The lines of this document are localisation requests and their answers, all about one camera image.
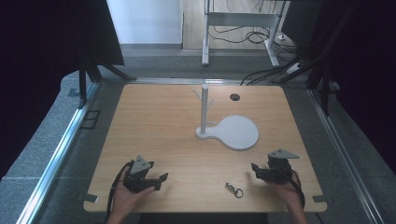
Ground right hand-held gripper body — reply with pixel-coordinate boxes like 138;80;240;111
263;147;301;185

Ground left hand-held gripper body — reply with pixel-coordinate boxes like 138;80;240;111
123;154;156;194

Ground person's right hand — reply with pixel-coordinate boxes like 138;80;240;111
266;170;304;210

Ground person's left hand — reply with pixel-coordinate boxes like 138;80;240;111
110;168;157;217

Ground white stand with round base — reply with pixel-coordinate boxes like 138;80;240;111
192;82;261;152

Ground white power strip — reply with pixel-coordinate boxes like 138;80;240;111
285;62;303;76

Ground black tripod stand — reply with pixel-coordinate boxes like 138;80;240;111
77;52;138;109

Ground black metal stand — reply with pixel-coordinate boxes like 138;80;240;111
270;6;354;117

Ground dark curtain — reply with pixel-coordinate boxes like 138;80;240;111
281;0;396;175
0;0;125;181

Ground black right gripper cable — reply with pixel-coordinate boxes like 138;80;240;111
281;169;306;210

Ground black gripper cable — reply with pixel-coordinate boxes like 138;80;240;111
105;160;135;222
281;169;306;210

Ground metal key ring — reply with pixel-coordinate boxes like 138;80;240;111
225;182;245;200

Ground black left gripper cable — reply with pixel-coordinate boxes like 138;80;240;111
105;160;135;222

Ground aluminium rail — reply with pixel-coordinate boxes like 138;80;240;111
127;77;250;86
306;88;387;224
16;81;101;224

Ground black floor cables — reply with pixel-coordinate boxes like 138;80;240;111
207;0;302;87

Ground white metal desk frame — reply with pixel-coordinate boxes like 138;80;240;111
201;0;288;68

